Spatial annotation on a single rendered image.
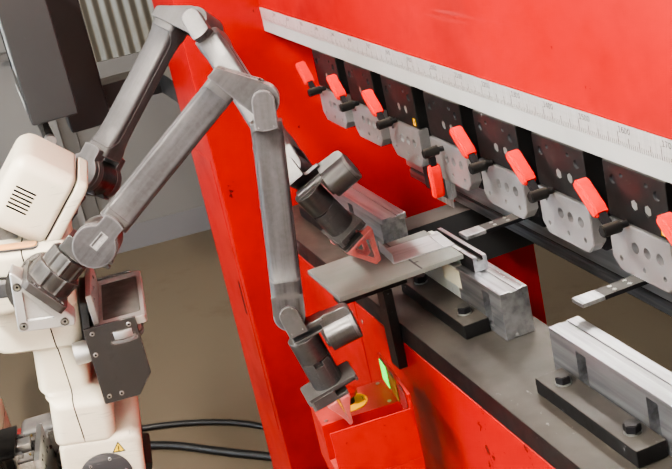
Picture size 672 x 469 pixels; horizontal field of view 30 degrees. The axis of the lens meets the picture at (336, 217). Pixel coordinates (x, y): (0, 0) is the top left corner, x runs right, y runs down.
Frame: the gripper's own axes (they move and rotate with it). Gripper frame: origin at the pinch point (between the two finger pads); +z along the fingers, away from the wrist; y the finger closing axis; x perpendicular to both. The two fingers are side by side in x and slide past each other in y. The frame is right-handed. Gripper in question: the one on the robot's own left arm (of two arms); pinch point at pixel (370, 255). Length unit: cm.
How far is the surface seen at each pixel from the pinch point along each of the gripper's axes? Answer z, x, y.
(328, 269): -2.4, 7.6, 4.6
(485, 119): -20.3, -26.1, -36.7
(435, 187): -8.9, -15.5, -18.0
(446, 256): 7.8, -9.5, -8.7
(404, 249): 5.1, -5.7, 0.9
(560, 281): 147, -58, 163
